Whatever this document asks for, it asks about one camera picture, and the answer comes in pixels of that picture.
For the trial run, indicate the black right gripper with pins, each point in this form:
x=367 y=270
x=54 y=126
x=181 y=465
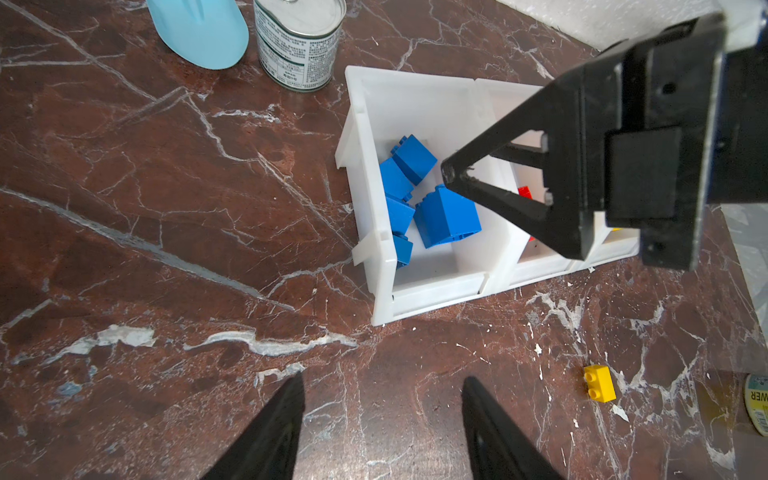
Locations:
x=648 y=133

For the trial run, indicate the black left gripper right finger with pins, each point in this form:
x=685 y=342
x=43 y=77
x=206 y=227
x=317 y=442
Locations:
x=497 y=447

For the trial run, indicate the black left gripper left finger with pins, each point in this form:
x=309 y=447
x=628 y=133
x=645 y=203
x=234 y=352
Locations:
x=267 y=448

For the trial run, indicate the small red lego brick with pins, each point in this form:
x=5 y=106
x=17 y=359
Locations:
x=525 y=192

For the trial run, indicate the blue lego brick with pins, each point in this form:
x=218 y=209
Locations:
x=413 y=158
x=403 y=248
x=400 y=215
x=444 y=217

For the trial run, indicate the blue lego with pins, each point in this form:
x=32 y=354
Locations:
x=395 y=183

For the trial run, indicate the white right bin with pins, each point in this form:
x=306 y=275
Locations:
x=611 y=243

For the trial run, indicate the white middle bin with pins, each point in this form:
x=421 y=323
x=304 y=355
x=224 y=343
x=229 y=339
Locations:
x=537 y=261

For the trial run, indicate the small yellow lego brick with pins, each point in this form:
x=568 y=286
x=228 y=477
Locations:
x=600 y=386

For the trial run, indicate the silver tin can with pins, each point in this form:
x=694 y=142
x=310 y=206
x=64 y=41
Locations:
x=298 y=41

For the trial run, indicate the light blue scoop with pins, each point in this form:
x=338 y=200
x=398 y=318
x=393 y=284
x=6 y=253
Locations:
x=211 y=34

